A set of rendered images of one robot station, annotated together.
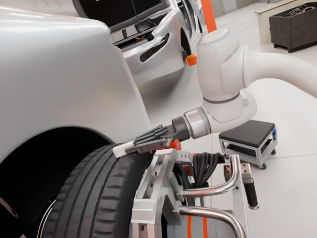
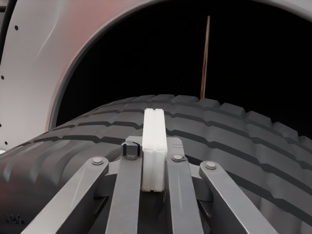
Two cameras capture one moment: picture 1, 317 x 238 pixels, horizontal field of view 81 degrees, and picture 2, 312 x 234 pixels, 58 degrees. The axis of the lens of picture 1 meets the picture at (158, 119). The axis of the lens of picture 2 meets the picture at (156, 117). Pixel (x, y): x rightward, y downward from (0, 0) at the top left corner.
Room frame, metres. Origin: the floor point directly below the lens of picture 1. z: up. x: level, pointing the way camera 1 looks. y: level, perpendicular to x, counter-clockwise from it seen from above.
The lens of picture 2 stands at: (0.50, -0.05, 1.28)
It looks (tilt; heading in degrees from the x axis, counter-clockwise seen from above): 19 degrees down; 89
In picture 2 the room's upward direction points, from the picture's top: 2 degrees counter-clockwise
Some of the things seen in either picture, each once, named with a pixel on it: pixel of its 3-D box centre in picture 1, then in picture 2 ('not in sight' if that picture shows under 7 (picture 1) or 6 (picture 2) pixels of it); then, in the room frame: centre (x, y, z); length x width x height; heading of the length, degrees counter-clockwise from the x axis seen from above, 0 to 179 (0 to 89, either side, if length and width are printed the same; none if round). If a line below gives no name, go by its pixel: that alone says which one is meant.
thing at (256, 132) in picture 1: (248, 142); not in sight; (1.47, -0.74, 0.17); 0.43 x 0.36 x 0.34; 30
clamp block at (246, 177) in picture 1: (237, 173); not in sight; (0.49, -0.19, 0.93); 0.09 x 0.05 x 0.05; 64
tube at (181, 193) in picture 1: (206, 168); not in sight; (0.47, -0.08, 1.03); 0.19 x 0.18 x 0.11; 64
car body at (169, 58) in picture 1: (154, 25); not in sight; (5.28, -0.85, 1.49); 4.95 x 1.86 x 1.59; 154
